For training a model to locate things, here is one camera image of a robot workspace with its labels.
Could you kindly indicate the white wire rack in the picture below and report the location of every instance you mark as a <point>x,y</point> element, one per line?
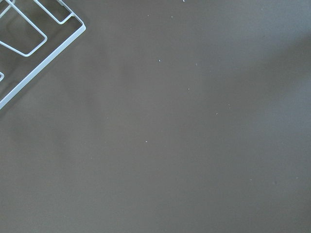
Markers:
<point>32,34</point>

